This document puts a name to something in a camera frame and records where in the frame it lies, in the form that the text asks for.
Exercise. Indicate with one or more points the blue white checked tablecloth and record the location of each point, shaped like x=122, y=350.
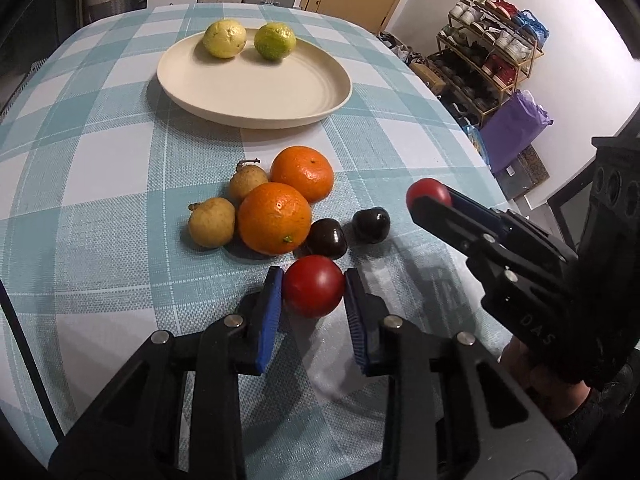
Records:
x=100, y=160

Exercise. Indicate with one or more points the gold metal shoe rack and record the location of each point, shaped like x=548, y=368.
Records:
x=520, y=67

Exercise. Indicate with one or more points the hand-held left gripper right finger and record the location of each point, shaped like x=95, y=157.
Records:
x=355, y=325

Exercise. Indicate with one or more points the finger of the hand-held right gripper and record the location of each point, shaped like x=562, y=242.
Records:
x=450, y=227
x=475, y=205

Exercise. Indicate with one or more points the brown cardboard box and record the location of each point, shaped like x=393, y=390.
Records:
x=430, y=76

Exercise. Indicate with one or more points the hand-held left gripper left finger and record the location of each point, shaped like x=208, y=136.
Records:
x=267, y=320

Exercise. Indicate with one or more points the orange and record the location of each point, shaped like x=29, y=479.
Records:
x=274, y=217
x=302, y=172

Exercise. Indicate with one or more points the scattered floor shoes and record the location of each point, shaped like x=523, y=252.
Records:
x=397, y=50

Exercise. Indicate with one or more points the rows of shoes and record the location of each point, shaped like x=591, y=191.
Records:
x=467, y=15

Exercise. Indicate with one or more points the grey box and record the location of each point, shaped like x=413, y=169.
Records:
x=522, y=175

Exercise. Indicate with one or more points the person's right hand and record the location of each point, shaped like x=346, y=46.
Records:
x=517, y=362

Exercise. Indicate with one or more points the green yellow citrus fruit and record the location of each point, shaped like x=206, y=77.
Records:
x=274, y=40

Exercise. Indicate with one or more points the brown longan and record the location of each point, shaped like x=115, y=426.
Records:
x=212, y=222
x=247, y=182

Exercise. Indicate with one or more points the dark purple plum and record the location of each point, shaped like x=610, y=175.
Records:
x=326, y=237
x=371, y=225

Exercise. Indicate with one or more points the person's right forearm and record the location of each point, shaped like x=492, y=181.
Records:
x=600, y=422

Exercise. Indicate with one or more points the cream round plate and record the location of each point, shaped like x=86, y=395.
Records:
x=260, y=85

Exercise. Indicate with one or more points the red tomato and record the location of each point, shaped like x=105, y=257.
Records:
x=427, y=191
x=314, y=285

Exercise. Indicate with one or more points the purple bag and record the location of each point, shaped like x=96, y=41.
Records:
x=517, y=127

